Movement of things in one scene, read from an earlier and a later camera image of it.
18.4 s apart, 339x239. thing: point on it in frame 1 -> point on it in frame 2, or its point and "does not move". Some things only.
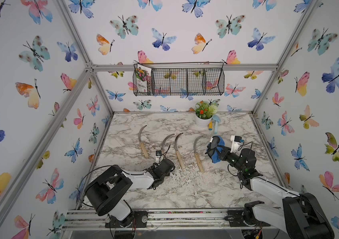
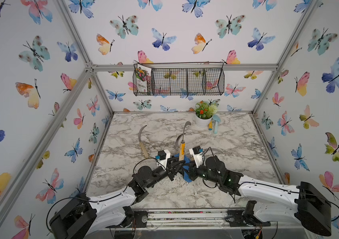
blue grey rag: x=216 y=157 -> x=186 y=174
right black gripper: x=225 y=153 -> x=193 y=170
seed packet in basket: x=142 y=73 does not move
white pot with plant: x=204 y=113 does not move
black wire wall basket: x=184 y=79 does not move
